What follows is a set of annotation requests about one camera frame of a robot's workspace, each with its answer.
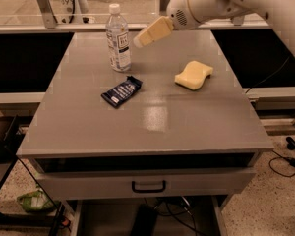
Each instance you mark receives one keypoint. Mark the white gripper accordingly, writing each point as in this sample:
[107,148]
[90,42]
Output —
[179,13]

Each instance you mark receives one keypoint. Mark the clear plastic water bottle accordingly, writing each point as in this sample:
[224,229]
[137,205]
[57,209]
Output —
[117,34]

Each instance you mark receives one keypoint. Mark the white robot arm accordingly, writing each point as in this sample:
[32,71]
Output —
[278,14]

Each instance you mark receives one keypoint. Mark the yellow sponge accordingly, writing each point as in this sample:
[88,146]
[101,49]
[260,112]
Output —
[194,75]

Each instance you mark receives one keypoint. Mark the blue snack wrapper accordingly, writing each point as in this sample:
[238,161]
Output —
[123,92]

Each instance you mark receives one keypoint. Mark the white pole base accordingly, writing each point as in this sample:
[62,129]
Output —
[75,11]

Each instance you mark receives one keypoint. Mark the grey table drawer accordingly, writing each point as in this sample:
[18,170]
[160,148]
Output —
[117,185]

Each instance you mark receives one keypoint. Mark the green plastic bag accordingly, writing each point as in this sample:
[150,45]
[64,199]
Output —
[36,201]

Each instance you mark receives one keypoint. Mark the right metal bracket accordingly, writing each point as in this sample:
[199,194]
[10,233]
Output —
[238,20]

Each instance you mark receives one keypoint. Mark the left metal bracket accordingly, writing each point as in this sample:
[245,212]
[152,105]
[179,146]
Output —
[48,17]

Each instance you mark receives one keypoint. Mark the black drawer handle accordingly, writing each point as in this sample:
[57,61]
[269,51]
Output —
[148,187]

